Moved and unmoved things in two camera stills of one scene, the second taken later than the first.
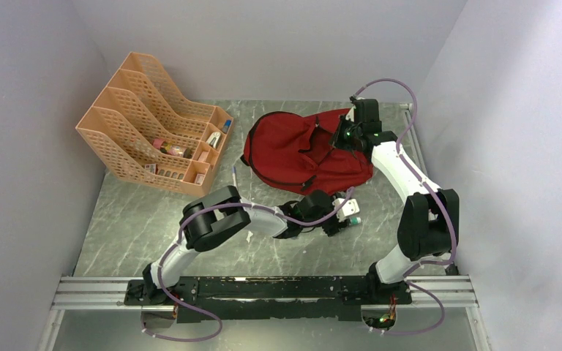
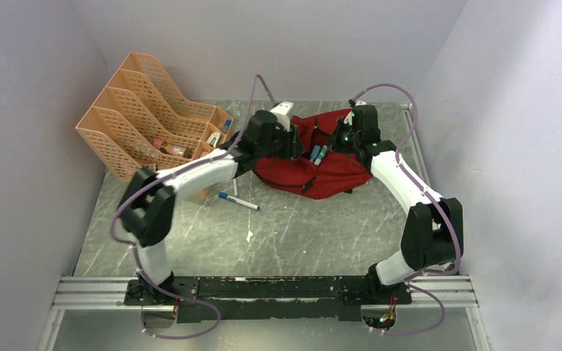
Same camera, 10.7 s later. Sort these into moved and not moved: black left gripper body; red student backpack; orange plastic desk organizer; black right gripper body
Moved: black left gripper body
Not moved: black right gripper body; orange plastic desk organizer; red student backpack
